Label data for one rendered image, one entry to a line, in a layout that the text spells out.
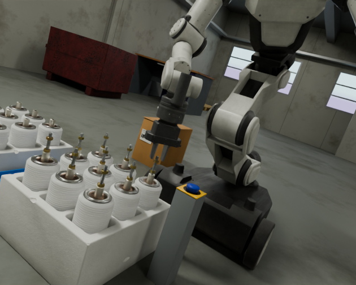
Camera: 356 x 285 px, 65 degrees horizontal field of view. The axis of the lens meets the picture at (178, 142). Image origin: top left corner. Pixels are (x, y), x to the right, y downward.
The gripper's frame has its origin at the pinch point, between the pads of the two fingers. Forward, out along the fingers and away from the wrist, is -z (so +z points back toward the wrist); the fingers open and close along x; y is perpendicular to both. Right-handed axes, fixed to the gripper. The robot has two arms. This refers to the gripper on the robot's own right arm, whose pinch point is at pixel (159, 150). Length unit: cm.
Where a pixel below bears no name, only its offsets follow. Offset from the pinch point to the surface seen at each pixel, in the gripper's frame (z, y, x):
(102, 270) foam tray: -30.1, -20.8, -12.3
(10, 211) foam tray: -26.6, -2.8, -39.0
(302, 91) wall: 98, 591, 568
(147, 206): -18.1, -4.8, 0.4
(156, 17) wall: 136, 586, 98
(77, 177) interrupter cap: -11.2, -6.4, -23.6
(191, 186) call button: -3.6, -16.9, 7.0
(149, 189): -12.1, -4.7, -0.8
